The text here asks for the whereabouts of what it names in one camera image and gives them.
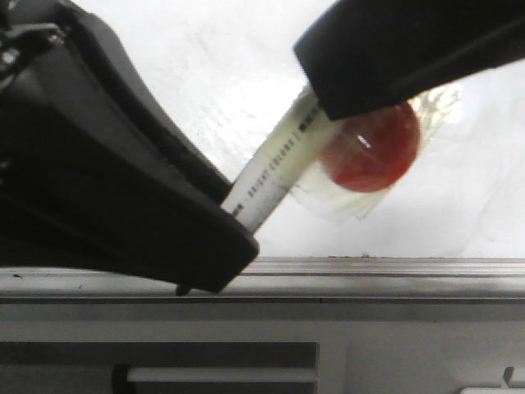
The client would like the white whiteboard marker black tip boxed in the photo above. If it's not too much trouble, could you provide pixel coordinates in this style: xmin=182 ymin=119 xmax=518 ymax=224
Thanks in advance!
xmin=221 ymin=85 xmax=342 ymax=234

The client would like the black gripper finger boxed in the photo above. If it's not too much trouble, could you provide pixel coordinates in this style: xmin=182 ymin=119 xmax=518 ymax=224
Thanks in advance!
xmin=1 ymin=1 xmax=258 ymax=292
xmin=294 ymin=1 xmax=524 ymax=120

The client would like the aluminium whiteboard tray rail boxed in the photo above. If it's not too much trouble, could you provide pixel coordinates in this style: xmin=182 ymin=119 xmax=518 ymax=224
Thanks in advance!
xmin=1 ymin=257 xmax=524 ymax=301

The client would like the red round magnet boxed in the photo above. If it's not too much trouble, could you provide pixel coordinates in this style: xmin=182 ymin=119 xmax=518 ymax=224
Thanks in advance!
xmin=320 ymin=102 xmax=421 ymax=193

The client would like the clear adhesive tape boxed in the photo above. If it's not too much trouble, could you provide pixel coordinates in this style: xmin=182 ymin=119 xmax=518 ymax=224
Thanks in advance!
xmin=292 ymin=83 xmax=463 ymax=222

